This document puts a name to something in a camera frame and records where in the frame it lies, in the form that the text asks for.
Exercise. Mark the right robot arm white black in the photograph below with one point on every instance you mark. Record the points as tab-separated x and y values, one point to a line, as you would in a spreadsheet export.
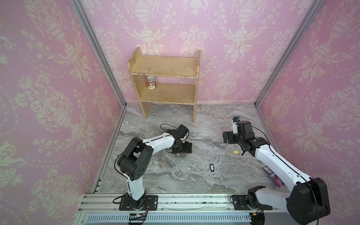
307	199

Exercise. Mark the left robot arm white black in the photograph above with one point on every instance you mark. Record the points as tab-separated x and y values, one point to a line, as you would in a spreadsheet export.
134	160

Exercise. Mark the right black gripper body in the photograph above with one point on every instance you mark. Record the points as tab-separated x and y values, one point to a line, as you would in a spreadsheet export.
230	137

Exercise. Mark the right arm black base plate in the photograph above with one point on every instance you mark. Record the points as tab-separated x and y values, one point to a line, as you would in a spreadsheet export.
242	203

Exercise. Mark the aluminium front rail frame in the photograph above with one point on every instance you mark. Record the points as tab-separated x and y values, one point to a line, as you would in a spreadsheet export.
177	209

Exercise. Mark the purple snack packet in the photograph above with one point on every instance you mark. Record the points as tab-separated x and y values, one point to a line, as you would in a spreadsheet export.
276	179

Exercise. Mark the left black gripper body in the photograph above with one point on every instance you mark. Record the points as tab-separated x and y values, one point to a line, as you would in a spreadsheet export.
183	147

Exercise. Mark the white jar red label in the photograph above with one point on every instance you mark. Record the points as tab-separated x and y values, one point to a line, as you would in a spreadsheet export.
151	82

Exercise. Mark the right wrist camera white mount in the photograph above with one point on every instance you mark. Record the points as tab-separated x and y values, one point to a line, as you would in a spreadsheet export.
234	125

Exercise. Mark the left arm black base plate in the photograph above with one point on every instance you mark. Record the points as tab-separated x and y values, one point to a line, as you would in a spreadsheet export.
146	202

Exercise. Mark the wooden two-tier shelf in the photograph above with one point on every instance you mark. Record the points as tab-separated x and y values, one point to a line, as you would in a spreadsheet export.
142	66

